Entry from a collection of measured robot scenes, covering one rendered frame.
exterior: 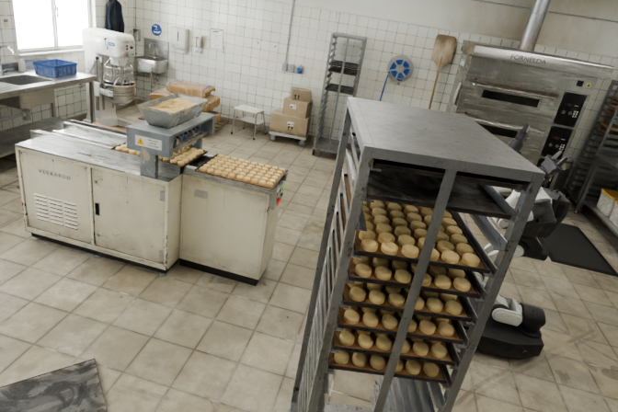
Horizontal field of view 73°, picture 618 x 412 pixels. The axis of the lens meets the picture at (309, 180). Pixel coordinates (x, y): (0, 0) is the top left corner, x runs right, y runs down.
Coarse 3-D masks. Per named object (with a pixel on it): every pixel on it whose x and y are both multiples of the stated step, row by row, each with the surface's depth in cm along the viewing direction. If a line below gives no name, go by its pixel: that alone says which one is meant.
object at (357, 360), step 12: (336, 360) 141; (348, 360) 141; (360, 360) 140; (372, 360) 141; (384, 360) 142; (408, 360) 144; (396, 372) 141; (408, 372) 141; (420, 372) 142; (432, 372) 141
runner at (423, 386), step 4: (420, 384) 161; (424, 384) 161; (428, 384) 158; (420, 388) 159; (424, 388) 159; (428, 388) 156; (420, 392) 157; (424, 392) 158; (428, 392) 156; (424, 396) 156; (428, 396) 155; (424, 400) 154; (428, 400) 154; (424, 404) 153; (428, 404) 153; (432, 404) 150; (424, 408) 151; (428, 408) 151; (432, 408) 150
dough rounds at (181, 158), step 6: (126, 144) 325; (120, 150) 318; (126, 150) 316; (132, 150) 317; (186, 150) 334; (192, 150) 337; (198, 150) 338; (162, 156) 314; (174, 156) 318; (180, 156) 320; (186, 156) 321; (192, 156) 325; (168, 162) 311; (174, 162) 309; (180, 162) 310; (186, 162) 315
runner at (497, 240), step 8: (472, 216) 136; (480, 216) 135; (480, 224) 131; (488, 224) 128; (488, 232) 127; (496, 232) 123; (488, 240) 122; (496, 240) 122; (504, 240) 118; (496, 248) 118; (504, 248) 117
